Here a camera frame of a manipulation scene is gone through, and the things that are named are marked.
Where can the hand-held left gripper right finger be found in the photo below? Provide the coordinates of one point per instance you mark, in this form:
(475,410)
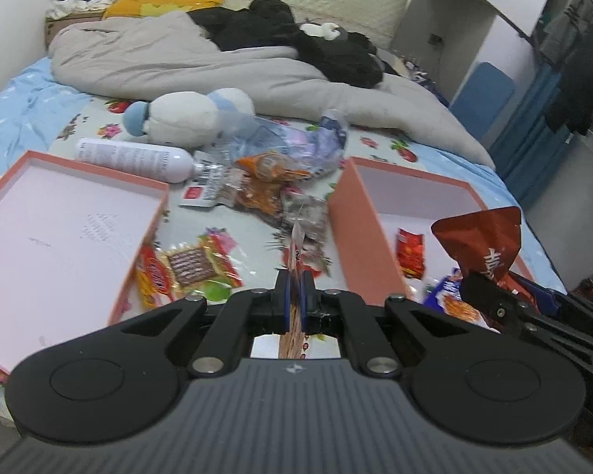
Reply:
(305,289)

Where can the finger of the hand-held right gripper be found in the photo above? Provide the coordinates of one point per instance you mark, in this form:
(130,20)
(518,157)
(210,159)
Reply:
(494,306)
(536,292)

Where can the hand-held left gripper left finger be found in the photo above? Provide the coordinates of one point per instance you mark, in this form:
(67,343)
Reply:
(286,289)

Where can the thin orange red snack packet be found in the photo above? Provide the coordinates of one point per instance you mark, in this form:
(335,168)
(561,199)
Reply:
(295,256)

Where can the blue white snack packet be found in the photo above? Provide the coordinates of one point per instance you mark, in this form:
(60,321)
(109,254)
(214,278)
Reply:
(442,292)

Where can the dark red snack packet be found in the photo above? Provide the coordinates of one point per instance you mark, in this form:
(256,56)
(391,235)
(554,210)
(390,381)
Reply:
(479,242)

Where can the silver snack wrapper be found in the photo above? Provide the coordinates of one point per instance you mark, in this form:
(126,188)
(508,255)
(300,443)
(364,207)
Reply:
(306,212)

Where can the orange cardboard box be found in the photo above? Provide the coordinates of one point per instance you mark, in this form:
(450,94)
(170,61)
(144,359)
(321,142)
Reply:
(360,227)

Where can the shiny red snack packet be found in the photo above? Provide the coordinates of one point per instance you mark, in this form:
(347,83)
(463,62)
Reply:
(410,253)

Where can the clear brown snack packet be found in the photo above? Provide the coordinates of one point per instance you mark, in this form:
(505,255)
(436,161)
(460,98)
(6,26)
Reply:
(247,197)

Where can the yellow red snack packet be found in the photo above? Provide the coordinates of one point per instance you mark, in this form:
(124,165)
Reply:
(188,269)

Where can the floral fruit print cloth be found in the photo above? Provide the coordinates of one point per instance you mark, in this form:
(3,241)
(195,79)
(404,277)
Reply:
(197,222)

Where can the clear blue printed plastic bag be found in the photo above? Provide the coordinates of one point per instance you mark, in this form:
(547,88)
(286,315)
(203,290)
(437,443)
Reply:
(301,140)

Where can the blue curtain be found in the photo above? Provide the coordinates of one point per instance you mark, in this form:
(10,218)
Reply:
(528,138)

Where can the white blue plush toy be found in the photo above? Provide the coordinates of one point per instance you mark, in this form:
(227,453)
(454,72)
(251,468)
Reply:
(183,118)

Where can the blue padded board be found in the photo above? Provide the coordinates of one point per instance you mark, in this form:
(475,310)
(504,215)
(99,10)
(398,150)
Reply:
(484,98)

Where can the white spray bottle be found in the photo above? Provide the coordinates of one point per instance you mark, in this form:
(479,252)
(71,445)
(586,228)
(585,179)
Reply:
(128,158)

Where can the hanging black jacket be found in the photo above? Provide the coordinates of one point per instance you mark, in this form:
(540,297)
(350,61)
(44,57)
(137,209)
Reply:
(585,79)

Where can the orange box lid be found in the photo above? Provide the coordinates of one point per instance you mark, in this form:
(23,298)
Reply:
(64,237)

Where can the group of small bottles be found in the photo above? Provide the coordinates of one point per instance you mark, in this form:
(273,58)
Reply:
(417,69)

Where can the black fleece clothes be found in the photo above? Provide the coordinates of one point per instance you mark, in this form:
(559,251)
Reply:
(296,39)

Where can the grey quilt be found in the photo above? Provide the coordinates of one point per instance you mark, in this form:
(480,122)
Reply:
(178,64)

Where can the small white plush toy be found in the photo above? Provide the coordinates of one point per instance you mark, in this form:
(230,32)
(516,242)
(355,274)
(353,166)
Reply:
(321,29)

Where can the hanging grey green jacket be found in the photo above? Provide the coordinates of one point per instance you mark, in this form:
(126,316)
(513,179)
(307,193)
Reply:
(568,24)

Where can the white wardrobe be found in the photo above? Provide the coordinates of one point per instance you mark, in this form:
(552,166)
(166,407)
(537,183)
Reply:
(454,5)

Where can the yellow cloth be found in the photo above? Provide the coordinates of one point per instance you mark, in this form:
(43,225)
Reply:
(148,5)

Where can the brown cardboard box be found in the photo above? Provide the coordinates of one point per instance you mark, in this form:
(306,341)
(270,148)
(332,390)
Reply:
(64,27)

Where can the black wall socket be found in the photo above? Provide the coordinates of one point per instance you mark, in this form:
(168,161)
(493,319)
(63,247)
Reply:
(436,39)

